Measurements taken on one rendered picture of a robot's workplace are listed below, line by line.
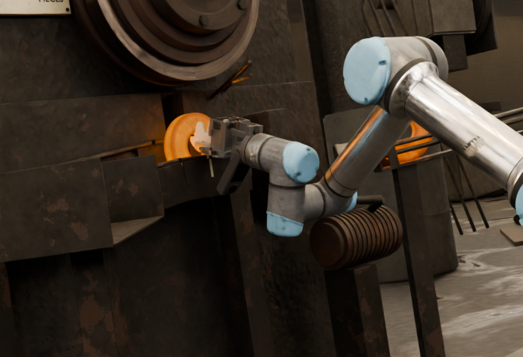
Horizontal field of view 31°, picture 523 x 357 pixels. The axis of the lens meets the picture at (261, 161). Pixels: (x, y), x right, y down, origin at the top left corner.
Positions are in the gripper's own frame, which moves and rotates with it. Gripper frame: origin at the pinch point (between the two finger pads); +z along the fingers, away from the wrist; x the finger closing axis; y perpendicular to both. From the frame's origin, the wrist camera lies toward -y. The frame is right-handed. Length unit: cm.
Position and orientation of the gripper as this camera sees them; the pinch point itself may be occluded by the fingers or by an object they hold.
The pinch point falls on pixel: (194, 141)
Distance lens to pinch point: 215.0
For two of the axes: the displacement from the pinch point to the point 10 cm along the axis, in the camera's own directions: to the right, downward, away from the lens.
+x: -7.3, 1.1, -6.8
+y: 0.6, -9.7, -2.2
